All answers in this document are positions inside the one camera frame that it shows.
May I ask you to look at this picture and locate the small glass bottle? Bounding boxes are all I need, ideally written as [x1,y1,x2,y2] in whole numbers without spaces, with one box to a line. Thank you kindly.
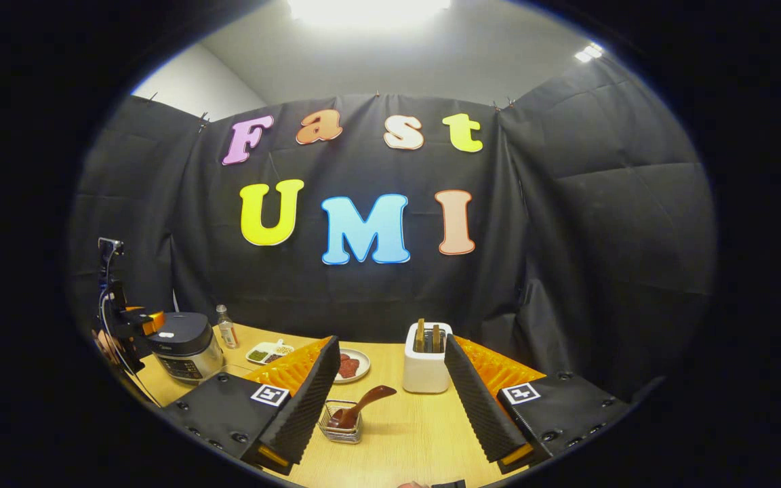
[216,304,240,350]

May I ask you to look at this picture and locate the metal wire chopstick holder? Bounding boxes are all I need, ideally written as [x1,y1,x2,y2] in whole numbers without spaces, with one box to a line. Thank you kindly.
[318,399,364,445]

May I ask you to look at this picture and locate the black backdrop cloth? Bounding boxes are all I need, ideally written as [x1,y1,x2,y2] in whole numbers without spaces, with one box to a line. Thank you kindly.
[68,58,717,401]

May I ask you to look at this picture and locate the large ceiling light panel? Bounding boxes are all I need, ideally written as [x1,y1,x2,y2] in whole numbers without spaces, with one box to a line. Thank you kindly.
[287,0,452,28]

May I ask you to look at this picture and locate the dark wooden spoon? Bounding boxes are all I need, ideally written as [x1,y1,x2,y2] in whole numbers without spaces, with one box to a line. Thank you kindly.
[328,385,398,430]

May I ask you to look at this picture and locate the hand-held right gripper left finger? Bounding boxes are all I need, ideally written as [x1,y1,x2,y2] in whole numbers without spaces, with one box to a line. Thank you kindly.
[160,335,342,476]

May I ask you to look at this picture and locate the small white plate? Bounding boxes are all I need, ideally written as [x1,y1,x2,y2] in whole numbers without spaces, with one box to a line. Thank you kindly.
[333,348,372,385]

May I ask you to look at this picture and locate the white utensil holder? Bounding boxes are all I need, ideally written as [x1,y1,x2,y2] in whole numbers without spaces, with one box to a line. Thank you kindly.
[402,322,454,394]

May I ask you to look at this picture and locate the white divided grain tray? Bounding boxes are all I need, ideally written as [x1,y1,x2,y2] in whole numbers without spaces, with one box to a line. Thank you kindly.
[245,339,295,365]

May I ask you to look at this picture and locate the black rice cooker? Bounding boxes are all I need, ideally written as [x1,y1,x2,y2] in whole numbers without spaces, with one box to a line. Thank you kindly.
[145,312,225,385]

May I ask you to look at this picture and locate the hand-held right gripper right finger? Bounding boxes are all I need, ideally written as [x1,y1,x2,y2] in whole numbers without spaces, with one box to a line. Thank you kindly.
[443,333,632,475]

